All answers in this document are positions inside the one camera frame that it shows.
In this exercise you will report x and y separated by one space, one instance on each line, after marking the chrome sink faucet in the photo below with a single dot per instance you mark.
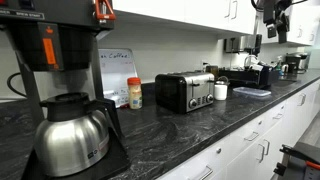
250 59

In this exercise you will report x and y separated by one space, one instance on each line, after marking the white ceramic mug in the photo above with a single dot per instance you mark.
220 92

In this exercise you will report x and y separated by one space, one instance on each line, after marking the small whiteboard sign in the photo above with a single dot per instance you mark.
116 71

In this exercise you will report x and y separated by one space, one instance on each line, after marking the black coffee brewer machine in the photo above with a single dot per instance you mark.
50 20

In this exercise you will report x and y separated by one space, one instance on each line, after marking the black robot cart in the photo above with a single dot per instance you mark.
300 166

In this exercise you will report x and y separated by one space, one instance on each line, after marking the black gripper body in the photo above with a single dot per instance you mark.
269 11

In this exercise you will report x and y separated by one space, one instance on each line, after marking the stainless steel coffee carafe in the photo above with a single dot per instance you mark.
71 143

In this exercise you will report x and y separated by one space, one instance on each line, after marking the steel wall dispenser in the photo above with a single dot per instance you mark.
235 43

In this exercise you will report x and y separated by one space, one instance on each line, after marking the black drip coffee maker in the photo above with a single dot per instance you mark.
295 61

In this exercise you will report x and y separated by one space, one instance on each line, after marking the white wall outlet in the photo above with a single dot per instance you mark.
204 66

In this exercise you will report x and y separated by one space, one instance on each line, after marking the brown glass jar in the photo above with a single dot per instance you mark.
212 71

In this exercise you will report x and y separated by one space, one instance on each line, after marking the clear plastic container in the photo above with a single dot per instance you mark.
251 91

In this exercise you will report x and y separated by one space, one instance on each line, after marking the round silver toaster knob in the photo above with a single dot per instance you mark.
209 98
192 103

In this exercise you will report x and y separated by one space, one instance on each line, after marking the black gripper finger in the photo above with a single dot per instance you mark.
271 30
282 33

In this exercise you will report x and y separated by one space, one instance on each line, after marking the white upper cabinet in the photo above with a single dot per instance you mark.
186 10
303 23

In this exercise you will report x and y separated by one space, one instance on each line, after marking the black dish rack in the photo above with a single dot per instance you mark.
248 78

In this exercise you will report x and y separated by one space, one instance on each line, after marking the black and steel toaster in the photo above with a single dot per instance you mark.
180 91

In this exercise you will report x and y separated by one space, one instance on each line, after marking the spray bottle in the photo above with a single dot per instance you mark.
278 64

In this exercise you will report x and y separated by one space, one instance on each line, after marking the creamer bottle with red lid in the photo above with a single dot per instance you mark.
134 95

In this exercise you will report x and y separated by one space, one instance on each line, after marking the black toaster lever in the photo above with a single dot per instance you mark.
195 84
210 81

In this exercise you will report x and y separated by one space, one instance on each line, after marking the white lower cabinets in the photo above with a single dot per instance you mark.
240 156

